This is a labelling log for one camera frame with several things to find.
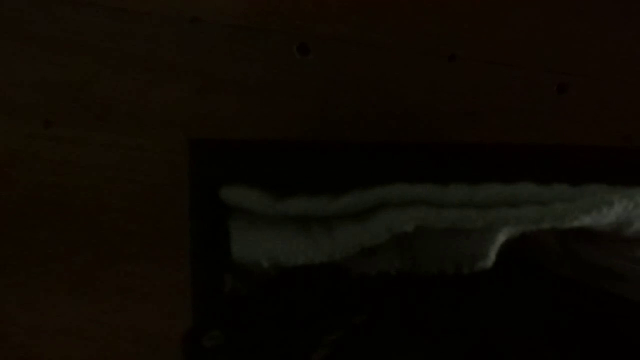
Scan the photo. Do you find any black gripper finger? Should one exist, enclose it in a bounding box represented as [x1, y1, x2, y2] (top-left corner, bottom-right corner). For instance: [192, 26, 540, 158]
[494, 227, 640, 316]

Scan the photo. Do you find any white textured cloth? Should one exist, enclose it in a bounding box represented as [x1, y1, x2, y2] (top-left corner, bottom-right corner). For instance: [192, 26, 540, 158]
[218, 180, 640, 274]

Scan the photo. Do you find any dark cup with white item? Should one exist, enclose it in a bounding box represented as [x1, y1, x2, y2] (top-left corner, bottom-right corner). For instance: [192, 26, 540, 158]
[184, 137, 640, 360]

